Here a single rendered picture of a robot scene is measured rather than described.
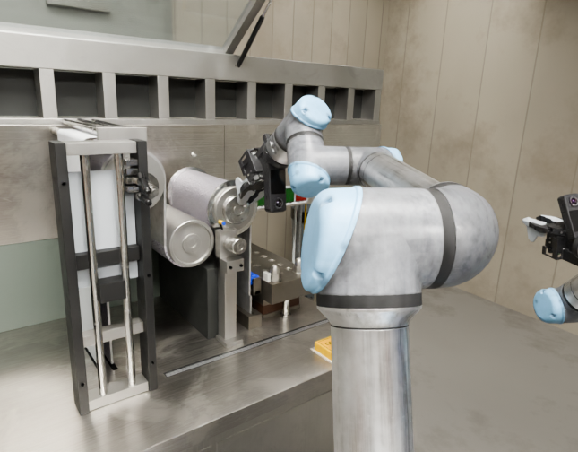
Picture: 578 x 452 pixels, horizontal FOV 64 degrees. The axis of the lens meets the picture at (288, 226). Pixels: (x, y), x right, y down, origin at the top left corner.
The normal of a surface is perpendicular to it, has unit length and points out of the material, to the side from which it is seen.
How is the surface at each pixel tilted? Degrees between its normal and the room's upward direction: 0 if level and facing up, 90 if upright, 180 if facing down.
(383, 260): 69
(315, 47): 90
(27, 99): 90
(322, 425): 90
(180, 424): 0
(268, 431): 90
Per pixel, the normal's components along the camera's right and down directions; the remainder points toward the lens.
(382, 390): 0.08, -0.10
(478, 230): 0.43, -0.13
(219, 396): 0.04, -0.96
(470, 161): -0.81, 0.12
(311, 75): 0.60, 0.23
